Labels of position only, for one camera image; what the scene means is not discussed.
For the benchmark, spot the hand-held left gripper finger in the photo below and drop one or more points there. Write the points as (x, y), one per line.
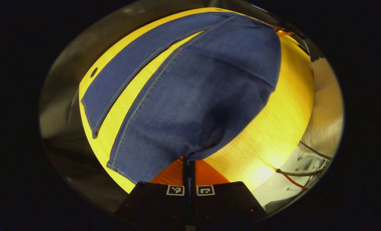
(186, 175)
(192, 175)

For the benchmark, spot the blue denim jeans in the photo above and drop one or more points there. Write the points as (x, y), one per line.
(190, 89)

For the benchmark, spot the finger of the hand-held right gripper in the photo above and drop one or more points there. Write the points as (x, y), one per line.
(283, 31)

